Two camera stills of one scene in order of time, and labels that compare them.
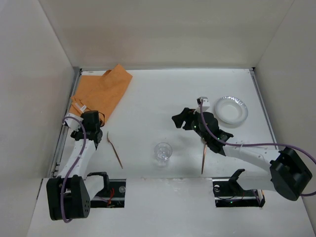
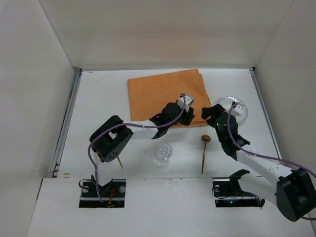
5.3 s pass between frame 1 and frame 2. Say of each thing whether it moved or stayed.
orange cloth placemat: moved
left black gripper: moved
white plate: stayed
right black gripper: moved
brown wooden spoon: stayed
